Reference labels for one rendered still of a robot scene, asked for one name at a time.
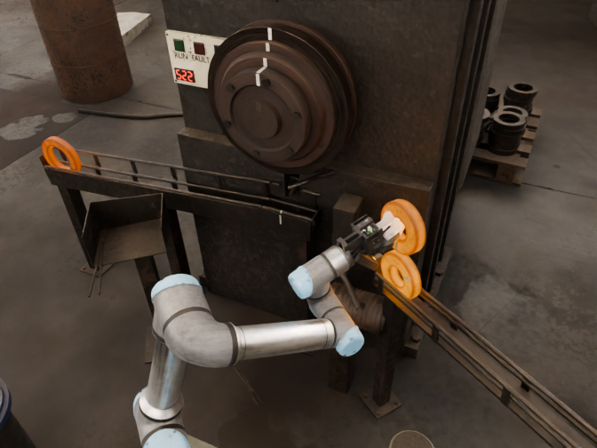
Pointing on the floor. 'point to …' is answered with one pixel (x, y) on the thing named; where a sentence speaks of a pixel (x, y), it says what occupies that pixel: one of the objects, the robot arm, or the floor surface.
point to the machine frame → (471, 32)
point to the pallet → (506, 132)
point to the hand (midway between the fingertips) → (402, 221)
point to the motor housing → (371, 321)
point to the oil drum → (84, 48)
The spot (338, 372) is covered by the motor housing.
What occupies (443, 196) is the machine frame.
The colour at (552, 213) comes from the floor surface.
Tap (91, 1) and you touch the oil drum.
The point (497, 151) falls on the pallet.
